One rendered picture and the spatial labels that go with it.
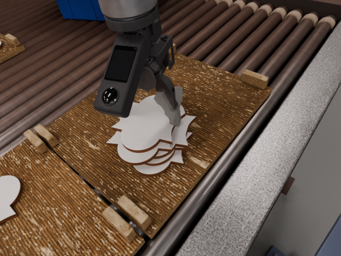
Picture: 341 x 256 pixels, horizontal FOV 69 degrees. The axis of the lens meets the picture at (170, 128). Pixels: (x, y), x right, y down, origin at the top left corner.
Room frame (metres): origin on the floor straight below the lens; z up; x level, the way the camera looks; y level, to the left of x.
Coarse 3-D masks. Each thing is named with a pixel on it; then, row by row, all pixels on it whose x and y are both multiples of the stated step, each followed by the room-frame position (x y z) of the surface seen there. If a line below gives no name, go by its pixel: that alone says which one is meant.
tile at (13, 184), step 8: (8, 176) 0.27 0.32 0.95; (0, 184) 0.26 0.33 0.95; (8, 184) 0.26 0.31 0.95; (16, 184) 0.25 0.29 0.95; (0, 192) 0.24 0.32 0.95; (8, 192) 0.24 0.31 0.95; (16, 192) 0.24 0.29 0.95; (0, 200) 0.23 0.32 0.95; (8, 200) 0.22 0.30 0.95; (16, 200) 0.22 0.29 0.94; (0, 208) 0.21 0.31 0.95; (8, 208) 0.21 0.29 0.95; (0, 216) 0.19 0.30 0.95; (8, 216) 0.19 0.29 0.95; (0, 224) 0.18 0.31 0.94
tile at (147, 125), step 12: (132, 108) 0.36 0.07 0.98; (144, 108) 0.36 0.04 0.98; (156, 108) 0.35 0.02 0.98; (120, 120) 0.33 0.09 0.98; (132, 120) 0.33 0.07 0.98; (144, 120) 0.32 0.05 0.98; (156, 120) 0.32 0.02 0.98; (168, 120) 0.31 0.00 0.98; (132, 132) 0.30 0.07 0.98; (144, 132) 0.29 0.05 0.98; (156, 132) 0.29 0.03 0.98; (168, 132) 0.28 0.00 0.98; (132, 144) 0.27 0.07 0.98; (144, 144) 0.27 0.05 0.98; (156, 144) 0.27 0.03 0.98
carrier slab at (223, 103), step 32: (192, 64) 0.54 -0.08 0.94; (192, 96) 0.42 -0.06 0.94; (224, 96) 0.40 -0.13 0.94; (256, 96) 0.39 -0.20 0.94; (64, 128) 0.39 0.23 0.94; (96, 128) 0.37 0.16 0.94; (192, 128) 0.33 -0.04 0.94; (224, 128) 0.31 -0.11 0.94; (64, 160) 0.30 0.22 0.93; (96, 160) 0.28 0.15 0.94; (192, 160) 0.25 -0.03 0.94; (128, 192) 0.21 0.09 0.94; (160, 192) 0.20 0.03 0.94; (160, 224) 0.14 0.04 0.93
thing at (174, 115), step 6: (180, 90) 0.34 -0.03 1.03; (156, 96) 0.31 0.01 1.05; (162, 96) 0.30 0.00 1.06; (180, 96) 0.33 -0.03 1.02; (156, 102) 0.31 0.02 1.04; (162, 102) 0.30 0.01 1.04; (168, 102) 0.30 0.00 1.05; (180, 102) 0.32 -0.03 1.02; (162, 108) 0.30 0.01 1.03; (168, 108) 0.30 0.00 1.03; (168, 114) 0.30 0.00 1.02; (174, 114) 0.29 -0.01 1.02; (180, 114) 0.30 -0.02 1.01; (174, 120) 0.29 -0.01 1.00; (180, 120) 0.30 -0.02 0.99
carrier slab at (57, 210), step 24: (24, 144) 0.36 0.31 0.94; (0, 168) 0.30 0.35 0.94; (24, 168) 0.29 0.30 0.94; (48, 168) 0.28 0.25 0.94; (24, 192) 0.24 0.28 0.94; (48, 192) 0.23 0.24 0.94; (72, 192) 0.22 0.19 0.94; (24, 216) 0.19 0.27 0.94; (48, 216) 0.19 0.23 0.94; (72, 216) 0.18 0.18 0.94; (96, 216) 0.17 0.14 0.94; (0, 240) 0.16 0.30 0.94; (24, 240) 0.15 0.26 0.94; (48, 240) 0.15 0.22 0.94; (72, 240) 0.14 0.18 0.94; (96, 240) 0.13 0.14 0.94; (120, 240) 0.13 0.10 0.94; (144, 240) 0.12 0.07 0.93
